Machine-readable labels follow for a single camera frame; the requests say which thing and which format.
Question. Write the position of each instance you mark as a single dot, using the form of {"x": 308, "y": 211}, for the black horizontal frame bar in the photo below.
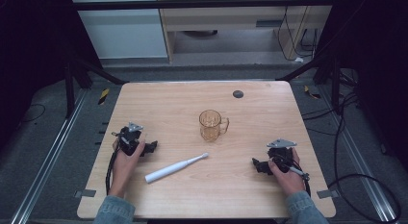
{"x": 192, "y": 4}

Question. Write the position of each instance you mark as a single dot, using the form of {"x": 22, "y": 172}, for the light wooden desk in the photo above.
{"x": 231, "y": 17}

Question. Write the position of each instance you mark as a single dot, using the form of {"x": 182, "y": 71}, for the aluminium floor rail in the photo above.
{"x": 48, "y": 160}
{"x": 359, "y": 163}

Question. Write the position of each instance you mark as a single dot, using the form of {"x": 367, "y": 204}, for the person's right hand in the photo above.
{"x": 288, "y": 180}

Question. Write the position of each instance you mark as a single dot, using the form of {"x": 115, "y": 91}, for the black metal stand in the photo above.
{"x": 333, "y": 79}
{"x": 69, "y": 89}

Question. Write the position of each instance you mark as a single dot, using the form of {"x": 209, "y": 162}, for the white plug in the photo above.
{"x": 299, "y": 60}

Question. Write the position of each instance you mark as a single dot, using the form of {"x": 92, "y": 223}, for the white cabinet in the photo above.
{"x": 122, "y": 31}

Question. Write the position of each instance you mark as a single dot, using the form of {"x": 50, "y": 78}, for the grey metal table bracket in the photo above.
{"x": 85, "y": 193}
{"x": 327, "y": 194}

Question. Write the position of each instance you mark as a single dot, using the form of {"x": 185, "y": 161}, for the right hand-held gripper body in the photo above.
{"x": 282, "y": 158}

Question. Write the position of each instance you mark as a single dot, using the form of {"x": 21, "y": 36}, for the dark round table grommet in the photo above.
{"x": 238, "y": 94}

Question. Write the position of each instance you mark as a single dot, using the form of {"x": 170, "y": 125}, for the amber glass mug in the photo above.
{"x": 210, "y": 129}

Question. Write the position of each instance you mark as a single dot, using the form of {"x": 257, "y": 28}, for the white electric toothbrush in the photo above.
{"x": 170, "y": 169}

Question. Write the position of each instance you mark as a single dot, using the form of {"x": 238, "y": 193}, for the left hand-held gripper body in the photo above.
{"x": 130, "y": 143}

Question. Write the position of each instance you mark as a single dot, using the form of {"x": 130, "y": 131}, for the person's left hand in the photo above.
{"x": 123, "y": 169}

